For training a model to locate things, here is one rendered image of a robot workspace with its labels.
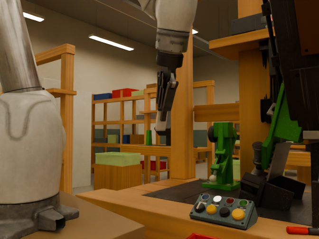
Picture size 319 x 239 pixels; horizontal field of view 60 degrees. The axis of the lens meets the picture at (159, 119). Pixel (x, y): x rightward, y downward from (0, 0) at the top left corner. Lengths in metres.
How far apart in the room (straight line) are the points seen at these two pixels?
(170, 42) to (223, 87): 11.52
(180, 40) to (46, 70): 7.73
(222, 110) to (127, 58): 9.13
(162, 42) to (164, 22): 0.05
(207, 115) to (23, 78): 0.96
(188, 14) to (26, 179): 0.53
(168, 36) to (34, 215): 0.51
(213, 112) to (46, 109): 1.01
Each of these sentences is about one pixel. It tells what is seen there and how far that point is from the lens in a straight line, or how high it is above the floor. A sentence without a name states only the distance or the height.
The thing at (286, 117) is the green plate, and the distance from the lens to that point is 0.89.
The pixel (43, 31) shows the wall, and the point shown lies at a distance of 8.63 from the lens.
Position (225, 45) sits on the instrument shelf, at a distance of 1.27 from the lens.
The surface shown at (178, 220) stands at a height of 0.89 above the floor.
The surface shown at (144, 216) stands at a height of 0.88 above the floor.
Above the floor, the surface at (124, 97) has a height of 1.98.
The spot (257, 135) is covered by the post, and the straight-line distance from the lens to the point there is 1.29.
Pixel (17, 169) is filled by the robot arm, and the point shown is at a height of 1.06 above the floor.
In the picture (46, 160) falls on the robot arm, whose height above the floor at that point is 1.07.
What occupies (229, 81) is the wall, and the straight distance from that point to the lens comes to 12.16.
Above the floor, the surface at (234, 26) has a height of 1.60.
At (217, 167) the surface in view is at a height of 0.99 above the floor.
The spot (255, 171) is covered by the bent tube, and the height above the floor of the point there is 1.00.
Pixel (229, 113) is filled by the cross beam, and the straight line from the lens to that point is 1.44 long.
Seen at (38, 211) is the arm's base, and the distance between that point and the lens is 0.62.
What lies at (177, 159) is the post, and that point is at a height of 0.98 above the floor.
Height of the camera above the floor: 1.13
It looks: 3 degrees up
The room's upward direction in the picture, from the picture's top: straight up
